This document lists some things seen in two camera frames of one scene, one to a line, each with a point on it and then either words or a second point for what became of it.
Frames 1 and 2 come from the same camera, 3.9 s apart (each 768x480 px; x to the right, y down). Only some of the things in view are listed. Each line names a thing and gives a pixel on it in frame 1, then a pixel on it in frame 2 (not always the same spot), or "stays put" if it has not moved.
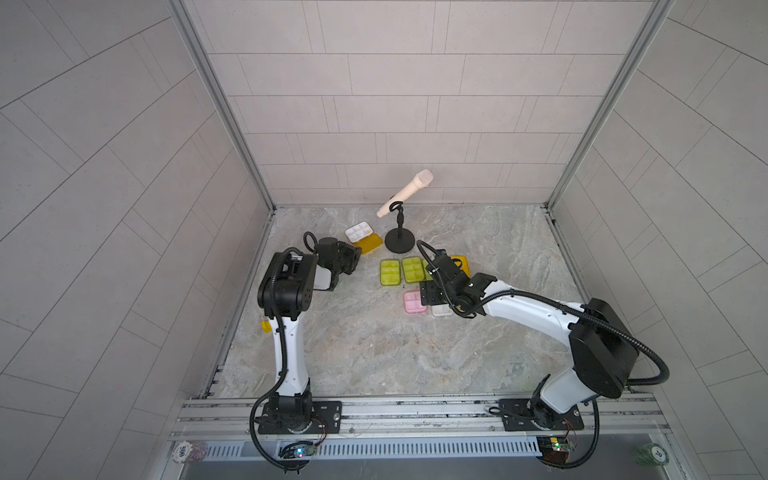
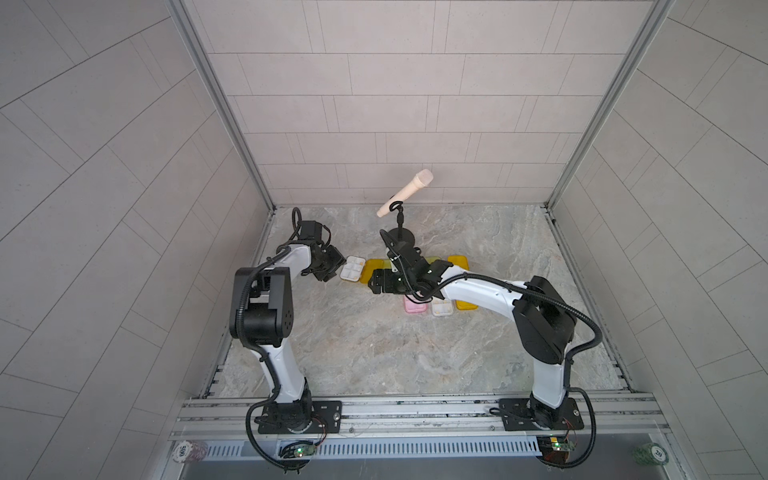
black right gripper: [427, 289] → [387, 284]
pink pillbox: [412, 302] stays put
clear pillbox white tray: [442, 310] stays put
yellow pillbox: [465, 264] stays put
